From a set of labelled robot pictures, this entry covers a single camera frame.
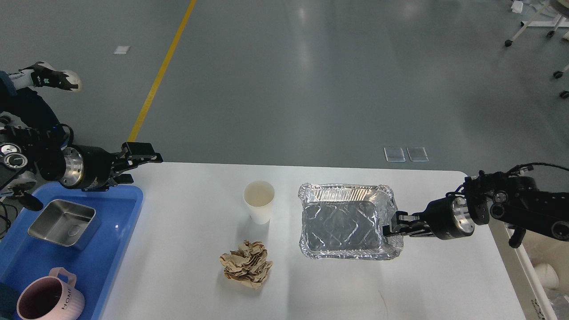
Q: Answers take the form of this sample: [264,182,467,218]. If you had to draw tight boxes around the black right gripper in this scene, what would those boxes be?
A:
[382,195,475,240]

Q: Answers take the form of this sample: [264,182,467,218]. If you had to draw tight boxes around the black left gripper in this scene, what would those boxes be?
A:
[59,142,164,191]

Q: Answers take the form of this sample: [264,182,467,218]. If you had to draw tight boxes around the aluminium foil tray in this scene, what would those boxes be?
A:
[297,183,404,261]

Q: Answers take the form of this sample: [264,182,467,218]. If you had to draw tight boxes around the stainless steel rectangular tray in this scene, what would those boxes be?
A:
[27,199,101,250]

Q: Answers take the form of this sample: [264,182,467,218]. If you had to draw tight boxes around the white paper cup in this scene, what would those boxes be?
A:
[243,180,276,225]

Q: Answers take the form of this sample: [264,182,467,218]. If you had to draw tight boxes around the pink ribbed mug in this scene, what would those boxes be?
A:
[16,267,85,320]

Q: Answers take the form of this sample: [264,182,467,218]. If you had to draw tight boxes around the brown paper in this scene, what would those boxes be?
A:
[219,240,273,290]

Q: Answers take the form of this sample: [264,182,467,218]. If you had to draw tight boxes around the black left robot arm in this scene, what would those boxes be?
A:
[0,124,163,211]

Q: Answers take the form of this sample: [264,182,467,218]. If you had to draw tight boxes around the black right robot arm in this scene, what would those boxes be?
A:
[382,162,569,248]

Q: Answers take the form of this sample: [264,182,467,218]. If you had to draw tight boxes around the right floor socket cover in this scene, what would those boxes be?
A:
[406,146,429,162]

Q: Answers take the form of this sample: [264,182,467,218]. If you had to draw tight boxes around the floor socket cover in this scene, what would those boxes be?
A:
[384,147,406,163]
[406,146,429,162]

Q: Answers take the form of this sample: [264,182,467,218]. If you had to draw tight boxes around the left floor socket cover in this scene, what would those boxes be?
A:
[384,147,406,163]

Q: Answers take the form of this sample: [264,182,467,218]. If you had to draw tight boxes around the person in black sweater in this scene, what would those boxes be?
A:
[0,61,83,130]

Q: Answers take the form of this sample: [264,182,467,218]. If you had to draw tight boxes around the white cup inside bin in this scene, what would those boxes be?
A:
[533,263,560,290]

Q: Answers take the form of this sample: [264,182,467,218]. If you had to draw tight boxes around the white plastic bin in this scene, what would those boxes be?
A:
[489,219,569,320]

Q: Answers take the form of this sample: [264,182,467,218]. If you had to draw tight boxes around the black cable at left edge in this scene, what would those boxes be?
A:
[0,201,19,238]

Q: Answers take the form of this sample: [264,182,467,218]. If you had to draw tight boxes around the white wheeled cart frame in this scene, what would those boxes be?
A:
[504,0,569,99]

